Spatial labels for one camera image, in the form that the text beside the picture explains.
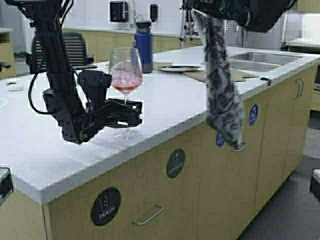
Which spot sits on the black wall soap dispenser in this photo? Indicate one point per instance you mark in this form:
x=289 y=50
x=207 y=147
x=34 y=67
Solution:
x=153 y=12

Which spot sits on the green round compost sticker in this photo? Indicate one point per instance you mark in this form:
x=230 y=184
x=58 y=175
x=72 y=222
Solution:
x=175 y=163

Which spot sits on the brown cardboard sheet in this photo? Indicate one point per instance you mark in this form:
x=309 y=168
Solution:
x=235 y=75

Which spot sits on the black white patterned cloth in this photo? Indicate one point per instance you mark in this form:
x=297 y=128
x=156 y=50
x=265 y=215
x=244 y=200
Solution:
x=225 y=109

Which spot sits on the dark plate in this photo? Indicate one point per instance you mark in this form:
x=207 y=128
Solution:
x=179 y=68

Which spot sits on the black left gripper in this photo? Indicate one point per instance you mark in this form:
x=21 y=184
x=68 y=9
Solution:
x=88 y=124

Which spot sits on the blue round recycle sticker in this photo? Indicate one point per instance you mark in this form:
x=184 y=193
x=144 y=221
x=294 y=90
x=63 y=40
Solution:
x=253 y=115

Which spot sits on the black round trash sticker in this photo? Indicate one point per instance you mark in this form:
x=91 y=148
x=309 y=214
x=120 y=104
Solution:
x=106 y=206

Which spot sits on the stainless double sink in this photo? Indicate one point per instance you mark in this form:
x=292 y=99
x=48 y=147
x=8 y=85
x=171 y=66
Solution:
x=260 y=62

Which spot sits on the small white case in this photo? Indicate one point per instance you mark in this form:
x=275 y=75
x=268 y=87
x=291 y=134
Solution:
x=14 y=86

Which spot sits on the blue insulated water bottle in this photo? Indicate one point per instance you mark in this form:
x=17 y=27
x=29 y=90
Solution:
x=144 y=43

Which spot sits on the steel drawer pull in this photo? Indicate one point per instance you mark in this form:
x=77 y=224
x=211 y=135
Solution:
x=149 y=216
x=239 y=148

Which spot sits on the wine glass with pink liquid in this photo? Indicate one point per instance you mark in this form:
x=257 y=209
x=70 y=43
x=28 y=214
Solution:
x=126 y=70

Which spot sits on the camera tripod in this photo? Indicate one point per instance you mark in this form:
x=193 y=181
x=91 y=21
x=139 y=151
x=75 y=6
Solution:
x=187 y=26

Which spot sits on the light wood island cabinet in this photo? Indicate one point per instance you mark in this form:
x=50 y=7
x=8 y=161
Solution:
x=215 y=196

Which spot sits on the black mesh office chair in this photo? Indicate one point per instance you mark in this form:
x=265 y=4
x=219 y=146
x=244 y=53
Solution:
x=76 y=51

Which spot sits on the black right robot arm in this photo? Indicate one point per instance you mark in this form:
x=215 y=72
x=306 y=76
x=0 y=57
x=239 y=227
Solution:
x=252 y=15

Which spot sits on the steel cabinet handle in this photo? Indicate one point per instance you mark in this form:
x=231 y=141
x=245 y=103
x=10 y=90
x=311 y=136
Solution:
x=300 y=88

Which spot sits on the black paper towel dispenser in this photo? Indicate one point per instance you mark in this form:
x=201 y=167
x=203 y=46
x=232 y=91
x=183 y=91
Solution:
x=119 y=11

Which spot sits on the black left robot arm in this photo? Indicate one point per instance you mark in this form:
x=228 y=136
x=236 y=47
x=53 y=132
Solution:
x=77 y=101

